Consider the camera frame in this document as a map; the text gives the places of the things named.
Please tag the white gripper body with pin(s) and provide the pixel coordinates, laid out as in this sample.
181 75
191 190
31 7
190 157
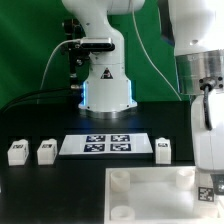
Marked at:
208 145

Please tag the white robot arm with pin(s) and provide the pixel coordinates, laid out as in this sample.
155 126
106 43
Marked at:
197 29

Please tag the grey rear camera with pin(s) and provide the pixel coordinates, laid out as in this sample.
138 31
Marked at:
97 44

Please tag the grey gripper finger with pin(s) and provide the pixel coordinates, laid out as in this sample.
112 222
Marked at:
218 184

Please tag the white marker sheet with tags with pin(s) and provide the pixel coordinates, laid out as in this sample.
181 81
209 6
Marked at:
128 143

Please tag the white square tabletop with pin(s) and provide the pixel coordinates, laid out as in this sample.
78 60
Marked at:
154 195

